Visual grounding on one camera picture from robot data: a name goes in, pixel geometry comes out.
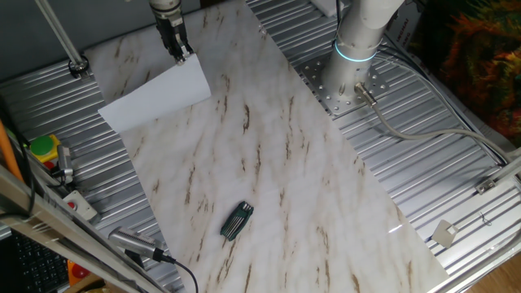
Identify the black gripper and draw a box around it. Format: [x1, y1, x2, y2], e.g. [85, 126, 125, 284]
[153, 12, 195, 66]

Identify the white paper sheet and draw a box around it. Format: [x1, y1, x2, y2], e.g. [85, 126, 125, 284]
[97, 52, 213, 134]

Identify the aluminium pole with black foot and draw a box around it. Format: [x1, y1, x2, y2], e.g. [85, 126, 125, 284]
[33, 0, 90, 81]

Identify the marble pattern table mat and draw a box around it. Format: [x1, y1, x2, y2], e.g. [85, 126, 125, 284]
[83, 0, 449, 293]

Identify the green button yellow box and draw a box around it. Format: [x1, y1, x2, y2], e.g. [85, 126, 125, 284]
[29, 133, 63, 171]

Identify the green hex key set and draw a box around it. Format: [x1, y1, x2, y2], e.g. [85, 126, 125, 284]
[220, 200, 255, 242]

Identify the grey box red button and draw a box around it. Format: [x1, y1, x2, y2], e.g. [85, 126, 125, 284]
[61, 189, 99, 223]

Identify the orange pole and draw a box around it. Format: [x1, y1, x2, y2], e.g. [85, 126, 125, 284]
[0, 120, 24, 182]

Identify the white box red print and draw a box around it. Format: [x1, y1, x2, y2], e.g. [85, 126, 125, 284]
[384, 7, 424, 54]

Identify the orange box red button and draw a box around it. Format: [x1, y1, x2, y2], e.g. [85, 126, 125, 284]
[66, 259, 91, 286]

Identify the black keyboard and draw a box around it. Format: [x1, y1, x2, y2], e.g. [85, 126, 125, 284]
[10, 231, 70, 293]

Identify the colourful patterned cloth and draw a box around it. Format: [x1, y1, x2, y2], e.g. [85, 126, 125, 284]
[410, 0, 521, 147]

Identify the aluminium profile bar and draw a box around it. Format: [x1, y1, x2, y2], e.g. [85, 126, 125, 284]
[488, 146, 521, 184]

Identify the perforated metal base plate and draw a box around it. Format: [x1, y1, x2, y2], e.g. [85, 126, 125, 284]
[295, 52, 390, 120]

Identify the black base cable bundle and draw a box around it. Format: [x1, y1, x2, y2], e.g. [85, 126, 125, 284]
[333, 0, 345, 40]

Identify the grey cable with metal connector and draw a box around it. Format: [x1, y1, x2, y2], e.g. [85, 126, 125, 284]
[352, 81, 514, 164]

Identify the black camera cable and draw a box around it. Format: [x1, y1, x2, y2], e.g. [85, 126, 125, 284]
[156, 250, 200, 293]

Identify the aluminium frame beam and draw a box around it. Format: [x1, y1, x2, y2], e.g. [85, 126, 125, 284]
[0, 164, 164, 293]

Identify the white cable bundle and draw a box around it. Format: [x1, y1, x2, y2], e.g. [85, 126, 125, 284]
[374, 44, 510, 164]

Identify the small metal corner bracket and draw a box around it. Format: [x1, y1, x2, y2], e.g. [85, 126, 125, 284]
[475, 177, 500, 195]

